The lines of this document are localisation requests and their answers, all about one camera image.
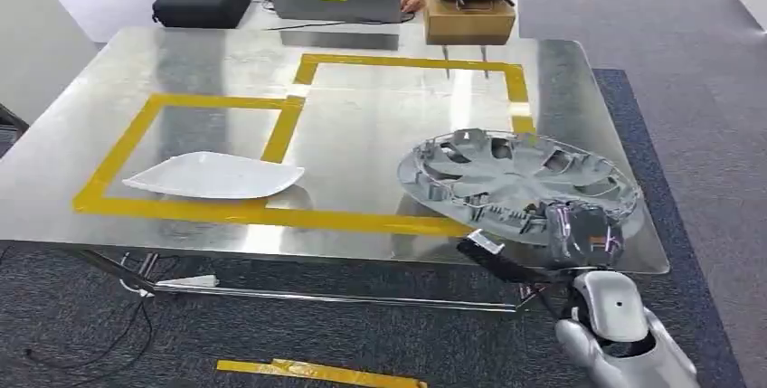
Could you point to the brown cardboard box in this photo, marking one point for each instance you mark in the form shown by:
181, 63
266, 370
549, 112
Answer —
470, 24

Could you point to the yellow floor tape strip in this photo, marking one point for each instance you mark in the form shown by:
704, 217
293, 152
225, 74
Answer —
323, 372

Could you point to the silver plastic wheel hubcap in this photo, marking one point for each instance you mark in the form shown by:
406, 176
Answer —
509, 184

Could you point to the white curved tray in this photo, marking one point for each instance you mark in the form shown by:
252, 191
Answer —
215, 177

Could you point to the steel table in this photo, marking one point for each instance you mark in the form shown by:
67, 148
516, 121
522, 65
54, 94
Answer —
359, 133

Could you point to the white side panel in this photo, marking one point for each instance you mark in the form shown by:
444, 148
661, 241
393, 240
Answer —
36, 50

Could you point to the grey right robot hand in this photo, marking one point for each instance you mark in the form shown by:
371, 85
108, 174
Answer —
584, 238

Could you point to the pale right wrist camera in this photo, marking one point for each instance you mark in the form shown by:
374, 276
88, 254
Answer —
485, 243

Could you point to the black hard case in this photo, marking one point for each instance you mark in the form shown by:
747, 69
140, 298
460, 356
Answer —
201, 2

